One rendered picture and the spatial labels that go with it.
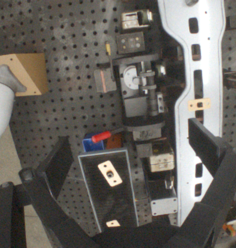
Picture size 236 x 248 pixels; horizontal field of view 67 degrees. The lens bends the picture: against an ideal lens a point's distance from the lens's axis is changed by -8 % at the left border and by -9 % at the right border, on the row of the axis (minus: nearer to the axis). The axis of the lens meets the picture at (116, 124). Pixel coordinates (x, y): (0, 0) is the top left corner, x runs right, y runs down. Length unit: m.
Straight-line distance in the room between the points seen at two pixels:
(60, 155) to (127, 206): 0.50
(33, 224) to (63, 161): 2.59
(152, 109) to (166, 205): 0.39
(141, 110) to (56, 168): 0.36
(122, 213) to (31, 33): 0.88
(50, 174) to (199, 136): 0.13
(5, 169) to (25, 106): 1.35
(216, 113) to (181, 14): 0.36
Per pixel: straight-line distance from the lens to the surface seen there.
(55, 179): 0.17
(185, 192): 0.88
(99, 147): 1.05
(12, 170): 2.30
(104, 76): 0.57
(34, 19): 1.04
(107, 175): 0.57
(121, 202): 0.65
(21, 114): 1.11
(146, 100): 0.50
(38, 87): 0.90
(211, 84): 0.72
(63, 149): 0.20
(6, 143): 2.16
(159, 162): 0.67
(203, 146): 0.18
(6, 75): 0.82
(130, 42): 0.52
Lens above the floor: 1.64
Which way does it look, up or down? 70 degrees down
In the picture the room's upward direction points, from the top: 177 degrees counter-clockwise
